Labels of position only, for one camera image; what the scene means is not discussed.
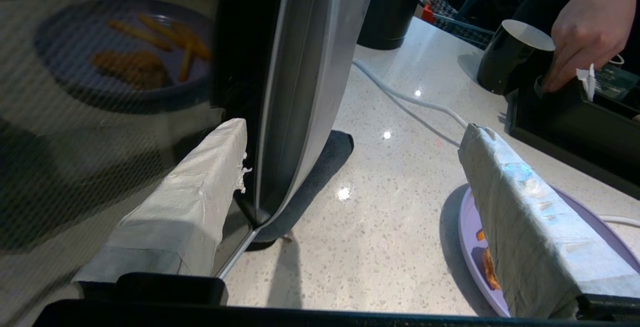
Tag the black cup white inside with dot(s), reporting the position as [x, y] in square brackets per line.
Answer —
[505, 62]

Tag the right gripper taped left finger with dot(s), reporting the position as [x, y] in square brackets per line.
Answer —
[185, 202]

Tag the lilac plate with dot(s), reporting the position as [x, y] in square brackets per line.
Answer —
[468, 239]

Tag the white tissue piece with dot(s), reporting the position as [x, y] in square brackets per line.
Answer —
[590, 84]

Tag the dark green packet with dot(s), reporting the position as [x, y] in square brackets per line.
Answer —
[617, 83]

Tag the small red object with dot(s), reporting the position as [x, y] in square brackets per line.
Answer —
[428, 14]

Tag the black kettle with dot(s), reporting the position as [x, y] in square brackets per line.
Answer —
[395, 7]

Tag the fried chicken piece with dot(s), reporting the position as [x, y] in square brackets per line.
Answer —
[490, 272]

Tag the bare person hand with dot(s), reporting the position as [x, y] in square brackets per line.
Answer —
[590, 27]

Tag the french fry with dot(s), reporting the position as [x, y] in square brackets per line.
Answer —
[480, 235]

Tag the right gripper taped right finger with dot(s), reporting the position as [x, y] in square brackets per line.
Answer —
[525, 227]

